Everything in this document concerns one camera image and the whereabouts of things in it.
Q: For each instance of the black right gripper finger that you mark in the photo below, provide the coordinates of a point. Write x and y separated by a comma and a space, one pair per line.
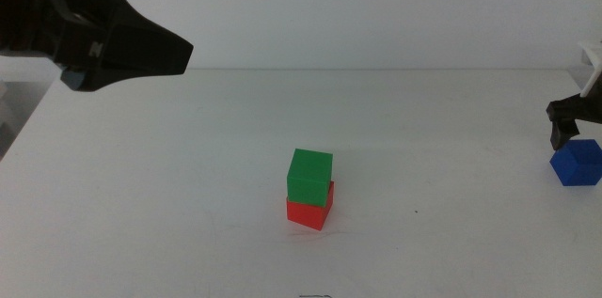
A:
562, 133

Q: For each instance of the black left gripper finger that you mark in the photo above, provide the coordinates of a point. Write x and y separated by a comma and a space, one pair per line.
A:
104, 2
146, 51

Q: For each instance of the blue cube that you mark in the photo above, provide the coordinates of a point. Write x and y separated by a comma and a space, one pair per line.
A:
581, 166

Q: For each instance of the green cube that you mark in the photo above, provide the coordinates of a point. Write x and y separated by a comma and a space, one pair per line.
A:
309, 176

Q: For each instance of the red cube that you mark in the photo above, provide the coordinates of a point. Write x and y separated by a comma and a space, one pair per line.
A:
308, 215

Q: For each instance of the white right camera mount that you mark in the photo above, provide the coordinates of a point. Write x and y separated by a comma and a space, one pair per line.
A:
592, 65

